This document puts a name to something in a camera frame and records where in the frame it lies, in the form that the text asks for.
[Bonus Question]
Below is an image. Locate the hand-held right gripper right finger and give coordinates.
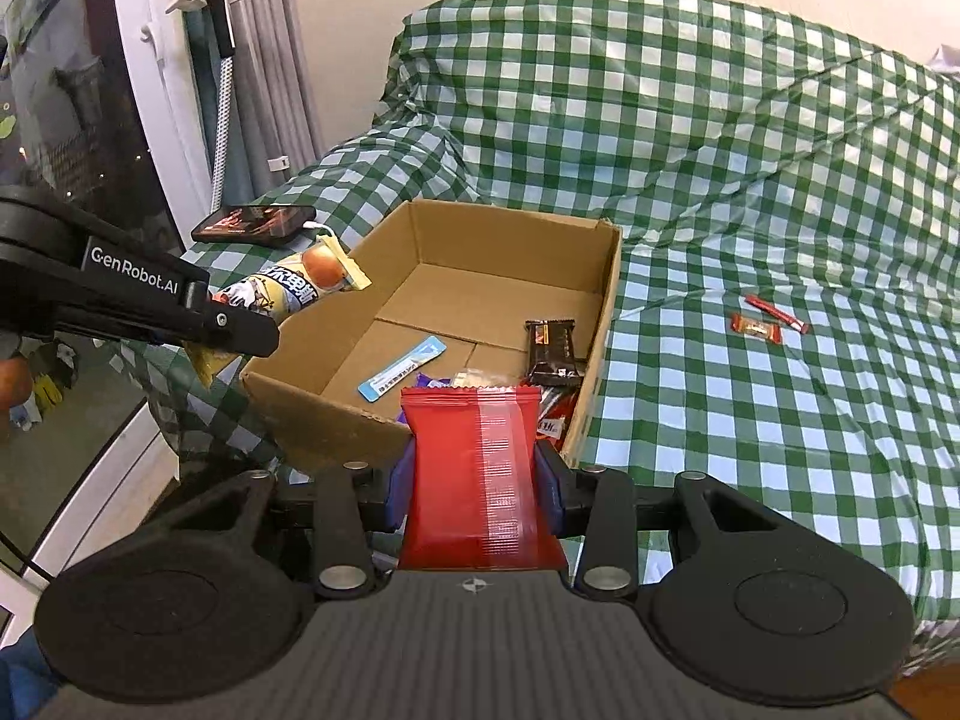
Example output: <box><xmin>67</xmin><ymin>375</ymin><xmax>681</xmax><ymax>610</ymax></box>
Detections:
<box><xmin>532</xmin><ymin>439</ymin><xmax>818</xmax><ymax>602</ymax></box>

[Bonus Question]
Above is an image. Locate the small orange brown candy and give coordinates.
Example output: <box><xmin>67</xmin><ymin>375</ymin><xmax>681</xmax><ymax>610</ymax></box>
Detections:
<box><xmin>731</xmin><ymin>313</ymin><xmax>784</xmax><ymax>347</ymax></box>

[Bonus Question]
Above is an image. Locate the plain red snack packet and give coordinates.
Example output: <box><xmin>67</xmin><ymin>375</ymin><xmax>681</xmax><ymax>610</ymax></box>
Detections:
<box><xmin>397</xmin><ymin>384</ymin><xmax>569</xmax><ymax>571</ymax></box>

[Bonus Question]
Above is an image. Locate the black smartphone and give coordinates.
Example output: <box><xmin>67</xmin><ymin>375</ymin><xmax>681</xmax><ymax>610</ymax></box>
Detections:
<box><xmin>190</xmin><ymin>204</ymin><xmax>317</xmax><ymax>247</ymax></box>

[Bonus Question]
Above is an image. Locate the green checked bed sheet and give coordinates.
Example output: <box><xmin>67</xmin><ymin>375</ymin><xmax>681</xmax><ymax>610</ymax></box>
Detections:
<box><xmin>97</xmin><ymin>0</ymin><xmax>960</xmax><ymax>623</ymax></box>

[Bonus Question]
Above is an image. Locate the dark brown chocolate bar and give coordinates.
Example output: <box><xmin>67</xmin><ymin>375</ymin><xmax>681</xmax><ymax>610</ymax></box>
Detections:
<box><xmin>523</xmin><ymin>319</ymin><xmax>587</xmax><ymax>389</ymax></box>

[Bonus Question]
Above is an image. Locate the white window frame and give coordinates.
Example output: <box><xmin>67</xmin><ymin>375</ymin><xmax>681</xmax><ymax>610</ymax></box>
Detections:
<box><xmin>109</xmin><ymin>0</ymin><xmax>218</xmax><ymax>256</ymax></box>

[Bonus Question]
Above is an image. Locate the brown cardboard box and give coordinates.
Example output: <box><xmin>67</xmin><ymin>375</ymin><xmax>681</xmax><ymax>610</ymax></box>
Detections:
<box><xmin>240</xmin><ymin>199</ymin><xmax>623</xmax><ymax>473</ymax></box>

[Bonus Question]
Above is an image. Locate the black garment steamer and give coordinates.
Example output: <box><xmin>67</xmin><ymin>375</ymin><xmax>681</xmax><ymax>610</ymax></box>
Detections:
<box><xmin>166</xmin><ymin>0</ymin><xmax>241</xmax><ymax>215</ymax></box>

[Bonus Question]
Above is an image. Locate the cream yellow snack packet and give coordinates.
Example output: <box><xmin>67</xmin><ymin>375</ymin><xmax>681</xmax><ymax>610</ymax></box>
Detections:
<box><xmin>187</xmin><ymin>235</ymin><xmax>372</xmax><ymax>391</ymax></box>

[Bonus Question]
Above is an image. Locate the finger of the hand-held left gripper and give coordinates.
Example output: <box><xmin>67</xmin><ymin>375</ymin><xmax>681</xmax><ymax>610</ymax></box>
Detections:
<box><xmin>184</xmin><ymin>281</ymin><xmax>283</xmax><ymax>359</ymax></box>

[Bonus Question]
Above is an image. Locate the light blue stick packet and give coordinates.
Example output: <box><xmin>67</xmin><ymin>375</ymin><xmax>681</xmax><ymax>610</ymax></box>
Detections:
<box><xmin>358</xmin><ymin>337</ymin><xmax>449</xmax><ymax>400</ymax></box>

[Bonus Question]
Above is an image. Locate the blue clothing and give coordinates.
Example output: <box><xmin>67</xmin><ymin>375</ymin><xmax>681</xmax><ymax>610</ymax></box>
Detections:
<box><xmin>0</xmin><ymin>637</ymin><xmax>61</xmax><ymax>720</ymax></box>

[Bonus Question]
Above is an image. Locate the grey curtain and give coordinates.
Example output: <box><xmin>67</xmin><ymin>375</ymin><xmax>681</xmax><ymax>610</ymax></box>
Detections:
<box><xmin>225</xmin><ymin>0</ymin><xmax>327</xmax><ymax>188</ymax></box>

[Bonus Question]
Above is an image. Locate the red printed snack packet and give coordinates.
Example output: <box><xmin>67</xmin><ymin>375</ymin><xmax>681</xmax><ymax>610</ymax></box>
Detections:
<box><xmin>536</xmin><ymin>388</ymin><xmax>580</xmax><ymax>442</ymax></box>

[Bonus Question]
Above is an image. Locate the thin red stick packet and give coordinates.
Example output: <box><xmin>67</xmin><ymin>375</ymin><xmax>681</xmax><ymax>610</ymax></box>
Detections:
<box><xmin>742</xmin><ymin>293</ymin><xmax>809</xmax><ymax>336</ymax></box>

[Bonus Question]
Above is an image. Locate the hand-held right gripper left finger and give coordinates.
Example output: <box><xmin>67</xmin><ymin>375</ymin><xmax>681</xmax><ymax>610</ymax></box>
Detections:
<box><xmin>124</xmin><ymin>439</ymin><xmax>419</xmax><ymax>602</ymax></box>

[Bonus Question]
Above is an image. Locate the person's left hand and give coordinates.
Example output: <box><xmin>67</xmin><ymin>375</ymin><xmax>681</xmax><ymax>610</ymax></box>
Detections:
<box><xmin>0</xmin><ymin>356</ymin><xmax>35</xmax><ymax>425</ymax></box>

